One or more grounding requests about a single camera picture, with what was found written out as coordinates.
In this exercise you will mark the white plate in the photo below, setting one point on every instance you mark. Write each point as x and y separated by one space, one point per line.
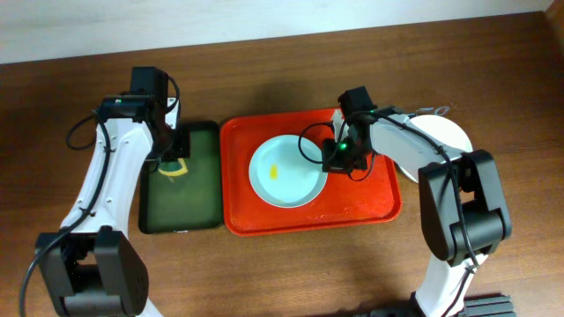
440 127

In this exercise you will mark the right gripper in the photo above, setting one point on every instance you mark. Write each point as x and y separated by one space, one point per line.
337 163

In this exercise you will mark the yellow green scrub sponge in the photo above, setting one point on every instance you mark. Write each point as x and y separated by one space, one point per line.
175 168

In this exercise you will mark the dark green tray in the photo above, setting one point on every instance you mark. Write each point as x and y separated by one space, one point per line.
192 201

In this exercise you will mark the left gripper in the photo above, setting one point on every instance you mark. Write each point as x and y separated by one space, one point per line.
177 147

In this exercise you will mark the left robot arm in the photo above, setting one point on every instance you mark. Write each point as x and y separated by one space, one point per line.
88 266

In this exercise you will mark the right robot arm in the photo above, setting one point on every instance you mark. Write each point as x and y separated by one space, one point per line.
464 214

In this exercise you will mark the light blue plate top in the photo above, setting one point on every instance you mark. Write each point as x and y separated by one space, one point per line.
283 171

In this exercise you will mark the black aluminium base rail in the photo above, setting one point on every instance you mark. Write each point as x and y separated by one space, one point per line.
495 306

